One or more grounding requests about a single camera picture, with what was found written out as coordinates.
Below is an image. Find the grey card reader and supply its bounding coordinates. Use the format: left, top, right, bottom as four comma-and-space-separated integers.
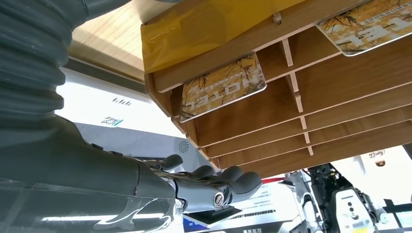
54, 67, 188, 139

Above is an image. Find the wooden card organizer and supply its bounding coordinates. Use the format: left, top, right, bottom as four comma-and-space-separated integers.
140, 0, 412, 179

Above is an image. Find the white printed banner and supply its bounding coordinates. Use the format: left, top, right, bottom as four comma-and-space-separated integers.
193, 180, 309, 233

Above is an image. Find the black white background machine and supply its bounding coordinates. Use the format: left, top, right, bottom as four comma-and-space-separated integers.
290, 163, 390, 233

